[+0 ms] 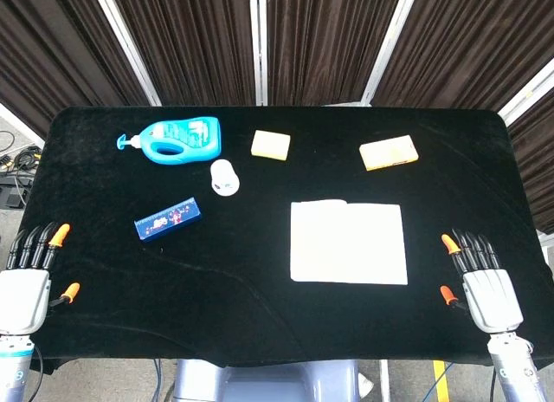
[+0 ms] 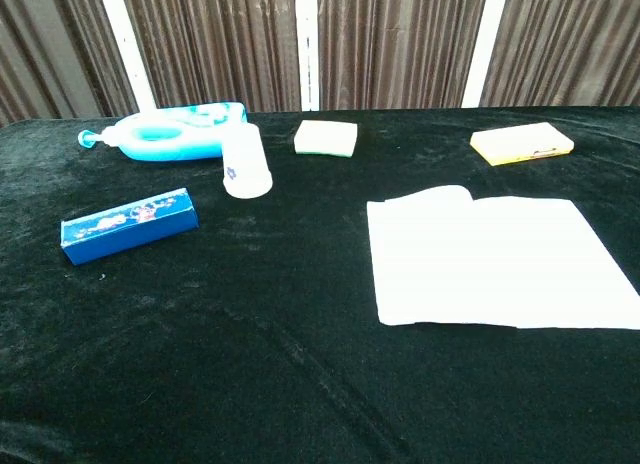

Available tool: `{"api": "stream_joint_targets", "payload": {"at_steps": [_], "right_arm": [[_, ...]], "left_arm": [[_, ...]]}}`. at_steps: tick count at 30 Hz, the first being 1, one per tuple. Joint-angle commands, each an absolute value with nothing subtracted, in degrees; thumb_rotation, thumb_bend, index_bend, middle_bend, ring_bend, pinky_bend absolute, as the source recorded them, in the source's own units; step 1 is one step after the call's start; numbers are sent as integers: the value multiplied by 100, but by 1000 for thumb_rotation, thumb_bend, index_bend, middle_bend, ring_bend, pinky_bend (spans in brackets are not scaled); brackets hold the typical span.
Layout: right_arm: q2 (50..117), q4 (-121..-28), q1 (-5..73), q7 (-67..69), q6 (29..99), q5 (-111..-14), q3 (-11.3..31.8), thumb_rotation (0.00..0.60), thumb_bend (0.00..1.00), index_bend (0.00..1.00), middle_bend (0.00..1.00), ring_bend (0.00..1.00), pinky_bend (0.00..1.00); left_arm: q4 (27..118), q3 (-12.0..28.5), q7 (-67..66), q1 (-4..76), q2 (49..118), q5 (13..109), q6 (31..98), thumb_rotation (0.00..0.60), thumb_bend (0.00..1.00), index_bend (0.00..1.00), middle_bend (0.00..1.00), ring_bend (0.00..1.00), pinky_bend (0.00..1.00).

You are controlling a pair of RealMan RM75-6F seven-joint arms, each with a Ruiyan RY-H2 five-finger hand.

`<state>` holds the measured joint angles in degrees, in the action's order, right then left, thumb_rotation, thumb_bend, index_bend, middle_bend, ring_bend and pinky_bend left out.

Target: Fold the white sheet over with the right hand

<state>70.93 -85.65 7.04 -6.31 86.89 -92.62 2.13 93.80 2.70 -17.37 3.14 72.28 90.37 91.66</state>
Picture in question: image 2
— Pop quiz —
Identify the white folded cloth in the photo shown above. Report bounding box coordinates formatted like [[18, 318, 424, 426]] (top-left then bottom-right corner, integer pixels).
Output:
[[366, 184, 640, 331]]

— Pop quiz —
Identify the white vertical frame post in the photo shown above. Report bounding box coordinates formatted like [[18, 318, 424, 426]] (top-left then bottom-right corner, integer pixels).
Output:
[[294, 0, 321, 112], [95, 0, 159, 116], [460, 0, 511, 109]]

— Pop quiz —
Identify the dark green velvet tablecloth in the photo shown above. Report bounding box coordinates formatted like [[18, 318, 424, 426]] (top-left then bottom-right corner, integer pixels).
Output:
[[0, 105, 640, 464]]

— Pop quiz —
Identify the yellow flat plastic case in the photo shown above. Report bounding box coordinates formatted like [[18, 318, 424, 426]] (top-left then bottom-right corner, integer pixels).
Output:
[[469, 121, 576, 167]]

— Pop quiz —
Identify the light blue detergent bottle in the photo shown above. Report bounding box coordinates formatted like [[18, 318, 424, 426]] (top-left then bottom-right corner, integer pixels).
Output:
[[77, 101, 249, 163]]

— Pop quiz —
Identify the white paper cup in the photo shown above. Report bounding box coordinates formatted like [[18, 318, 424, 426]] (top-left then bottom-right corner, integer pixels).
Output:
[[221, 122, 274, 200]]

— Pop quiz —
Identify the brown pleated curtain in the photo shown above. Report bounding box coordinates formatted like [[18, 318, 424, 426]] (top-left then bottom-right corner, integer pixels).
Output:
[[0, 0, 640, 128]]

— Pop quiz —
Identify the blue printed toothpaste box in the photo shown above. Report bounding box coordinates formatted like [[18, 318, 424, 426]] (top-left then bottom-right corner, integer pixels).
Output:
[[60, 187, 200, 267]]

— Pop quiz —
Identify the yellow green sponge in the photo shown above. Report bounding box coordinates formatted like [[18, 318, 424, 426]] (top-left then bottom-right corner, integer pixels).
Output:
[[293, 119, 359, 159]]

